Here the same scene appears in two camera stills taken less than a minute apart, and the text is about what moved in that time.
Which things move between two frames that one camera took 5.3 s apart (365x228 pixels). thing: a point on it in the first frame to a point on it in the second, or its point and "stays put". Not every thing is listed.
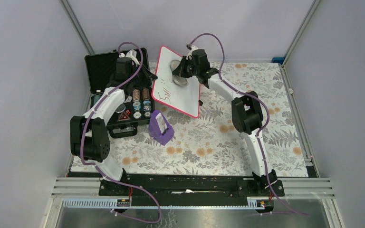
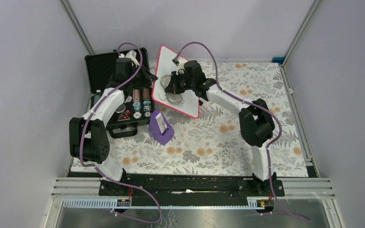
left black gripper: [149, 77] stays put
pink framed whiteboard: [166, 91] stays put
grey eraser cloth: [178, 80] to [175, 99]
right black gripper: [179, 70] to [172, 86]
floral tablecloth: [207, 145] stays put
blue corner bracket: [278, 60] stays put
